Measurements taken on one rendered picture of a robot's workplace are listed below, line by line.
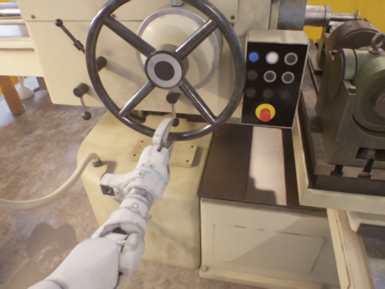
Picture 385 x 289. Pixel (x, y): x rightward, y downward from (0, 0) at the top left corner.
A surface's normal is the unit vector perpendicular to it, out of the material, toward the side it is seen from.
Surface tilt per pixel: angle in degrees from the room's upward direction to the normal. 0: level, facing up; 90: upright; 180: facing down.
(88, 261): 21
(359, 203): 90
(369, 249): 0
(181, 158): 0
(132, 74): 90
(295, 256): 90
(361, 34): 90
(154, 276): 0
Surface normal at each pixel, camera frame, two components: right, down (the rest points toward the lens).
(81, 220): -0.04, -0.80
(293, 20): -0.20, 0.46
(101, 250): 0.04, -0.97
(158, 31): -0.43, 0.15
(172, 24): -0.18, 0.12
